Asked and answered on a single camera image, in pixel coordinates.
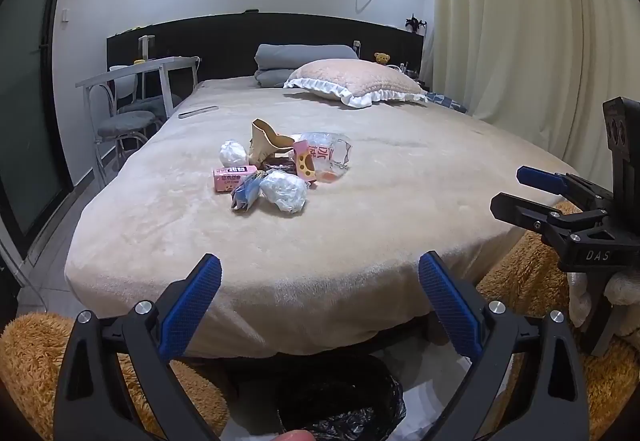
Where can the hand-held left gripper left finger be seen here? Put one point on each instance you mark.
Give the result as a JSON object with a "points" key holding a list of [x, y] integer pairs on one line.
{"points": [[192, 306]]}

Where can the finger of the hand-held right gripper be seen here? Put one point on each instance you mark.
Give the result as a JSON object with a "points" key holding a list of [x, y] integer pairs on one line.
{"points": [[537, 176], [520, 211]]}

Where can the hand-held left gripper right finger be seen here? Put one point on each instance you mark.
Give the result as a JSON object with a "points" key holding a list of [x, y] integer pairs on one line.
{"points": [[450, 306]]}

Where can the blue white packet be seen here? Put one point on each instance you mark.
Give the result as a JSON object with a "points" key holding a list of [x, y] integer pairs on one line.
{"points": [[245, 193]]}

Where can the pink drink carton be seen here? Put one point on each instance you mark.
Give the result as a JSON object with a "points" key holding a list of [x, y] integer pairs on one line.
{"points": [[232, 179]]}

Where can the white wipes packet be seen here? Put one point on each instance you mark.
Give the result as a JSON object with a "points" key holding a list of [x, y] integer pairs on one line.
{"points": [[282, 191]]}

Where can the trash bin with black bag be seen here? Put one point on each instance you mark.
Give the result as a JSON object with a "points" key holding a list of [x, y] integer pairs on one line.
{"points": [[325, 401]]}

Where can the pink yellow snack packet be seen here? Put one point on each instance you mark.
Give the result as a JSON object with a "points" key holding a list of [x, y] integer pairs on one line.
{"points": [[305, 166]]}

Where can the person's left hand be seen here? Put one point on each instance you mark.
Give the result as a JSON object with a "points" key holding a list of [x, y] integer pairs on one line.
{"points": [[295, 436]]}

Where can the person's right leg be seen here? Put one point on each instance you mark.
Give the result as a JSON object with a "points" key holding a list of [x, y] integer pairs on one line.
{"points": [[530, 271]]}

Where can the person's leg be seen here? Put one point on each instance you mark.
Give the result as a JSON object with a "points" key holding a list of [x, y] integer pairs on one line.
{"points": [[530, 271], [30, 371]]}

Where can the beige bed blanket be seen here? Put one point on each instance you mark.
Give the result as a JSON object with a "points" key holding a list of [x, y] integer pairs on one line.
{"points": [[375, 221]]}

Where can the blue patterned pillow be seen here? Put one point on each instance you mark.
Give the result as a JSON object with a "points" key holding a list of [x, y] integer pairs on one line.
{"points": [[447, 102]]}

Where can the white crumpled plastic ball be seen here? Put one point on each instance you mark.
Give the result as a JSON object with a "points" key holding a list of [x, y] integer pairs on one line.
{"points": [[233, 153]]}

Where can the cream curtain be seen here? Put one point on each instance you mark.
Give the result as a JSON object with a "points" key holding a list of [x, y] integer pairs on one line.
{"points": [[500, 21]]}

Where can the dark brown wrapper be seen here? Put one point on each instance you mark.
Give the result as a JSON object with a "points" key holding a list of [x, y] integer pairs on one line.
{"points": [[280, 164]]}

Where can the person's left leg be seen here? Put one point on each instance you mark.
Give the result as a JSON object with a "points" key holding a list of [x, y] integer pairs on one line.
{"points": [[30, 371]]}

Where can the crushed brown paper cup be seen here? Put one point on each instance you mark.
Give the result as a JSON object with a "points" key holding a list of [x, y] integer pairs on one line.
{"points": [[265, 141]]}

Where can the clear plastic bottle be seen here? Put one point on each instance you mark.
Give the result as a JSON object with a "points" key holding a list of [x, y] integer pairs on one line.
{"points": [[332, 158]]}

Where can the white chair grey cushion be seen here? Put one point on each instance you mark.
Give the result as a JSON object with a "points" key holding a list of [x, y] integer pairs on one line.
{"points": [[127, 123], [150, 103]]}

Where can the brown teddy bear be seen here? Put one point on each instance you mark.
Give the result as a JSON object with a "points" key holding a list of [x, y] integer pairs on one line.
{"points": [[382, 58]]}

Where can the flat grey strip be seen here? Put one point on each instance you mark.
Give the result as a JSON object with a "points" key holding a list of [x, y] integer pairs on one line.
{"points": [[198, 111]]}

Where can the black decoration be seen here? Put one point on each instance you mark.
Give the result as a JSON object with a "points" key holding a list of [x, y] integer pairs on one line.
{"points": [[416, 22]]}

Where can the pink frilled pillow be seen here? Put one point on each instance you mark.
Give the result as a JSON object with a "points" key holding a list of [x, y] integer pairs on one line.
{"points": [[350, 76]]}

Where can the white table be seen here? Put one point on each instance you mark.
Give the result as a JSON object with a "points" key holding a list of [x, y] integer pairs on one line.
{"points": [[150, 67]]}

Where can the white stand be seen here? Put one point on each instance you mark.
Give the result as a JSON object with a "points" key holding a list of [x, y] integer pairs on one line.
{"points": [[146, 46]]}

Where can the grey folded pillows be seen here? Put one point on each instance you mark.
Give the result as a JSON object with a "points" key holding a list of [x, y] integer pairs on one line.
{"points": [[300, 55]]}

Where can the black headboard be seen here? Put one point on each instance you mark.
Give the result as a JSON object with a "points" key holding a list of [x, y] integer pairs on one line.
{"points": [[225, 41]]}

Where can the black framed glass door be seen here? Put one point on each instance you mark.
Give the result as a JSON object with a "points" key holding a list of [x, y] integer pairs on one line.
{"points": [[25, 96]]}

